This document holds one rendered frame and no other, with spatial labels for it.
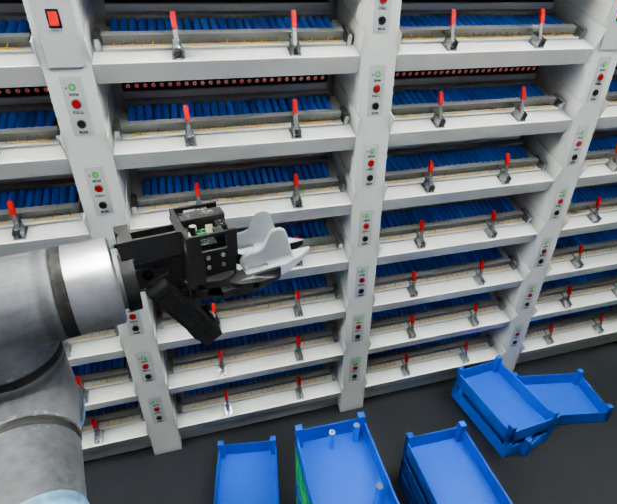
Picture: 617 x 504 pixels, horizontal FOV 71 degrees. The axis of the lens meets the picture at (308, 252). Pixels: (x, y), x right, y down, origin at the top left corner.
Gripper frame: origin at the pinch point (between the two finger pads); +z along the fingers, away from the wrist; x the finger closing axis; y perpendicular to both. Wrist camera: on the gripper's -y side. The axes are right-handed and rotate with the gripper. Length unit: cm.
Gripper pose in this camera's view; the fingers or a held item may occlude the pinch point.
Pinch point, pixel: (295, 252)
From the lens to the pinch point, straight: 53.3
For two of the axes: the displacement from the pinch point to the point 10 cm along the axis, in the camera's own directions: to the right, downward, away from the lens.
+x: -4.7, -4.9, 7.3
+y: 0.4, -8.4, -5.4
